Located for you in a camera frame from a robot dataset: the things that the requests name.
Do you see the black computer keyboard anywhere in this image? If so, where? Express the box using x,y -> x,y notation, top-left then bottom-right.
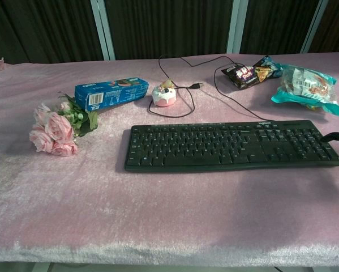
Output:
124,120 -> 339,173

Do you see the pink toy cake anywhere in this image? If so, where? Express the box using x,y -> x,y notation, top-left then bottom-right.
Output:
152,80 -> 178,108

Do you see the blue Oreo cookie box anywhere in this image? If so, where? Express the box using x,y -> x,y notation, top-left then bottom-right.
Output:
74,76 -> 149,112

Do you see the pink velvet tablecloth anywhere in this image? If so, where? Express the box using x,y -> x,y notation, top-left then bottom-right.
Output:
0,53 -> 339,267

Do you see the dark chip snack bag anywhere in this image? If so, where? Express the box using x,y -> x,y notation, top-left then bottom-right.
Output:
221,63 -> 273,91

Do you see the pink artificial rose bouquet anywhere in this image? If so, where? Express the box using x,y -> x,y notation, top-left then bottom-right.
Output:
29,92 -> 99,157

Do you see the dark blue snack bag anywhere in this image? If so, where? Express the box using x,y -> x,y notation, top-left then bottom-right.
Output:
253,55 -> 285,78

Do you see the teal clear snack bag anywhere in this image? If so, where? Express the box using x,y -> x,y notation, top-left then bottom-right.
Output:
271,63 -> 339,116

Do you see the black keyboard cable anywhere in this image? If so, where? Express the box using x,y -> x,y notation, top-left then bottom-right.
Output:
148,54 -> 276,122

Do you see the white partition frame post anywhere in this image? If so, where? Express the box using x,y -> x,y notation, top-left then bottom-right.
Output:
225,0 -> 248,57
90,0 -> 116,61
300,0 -> 329,54

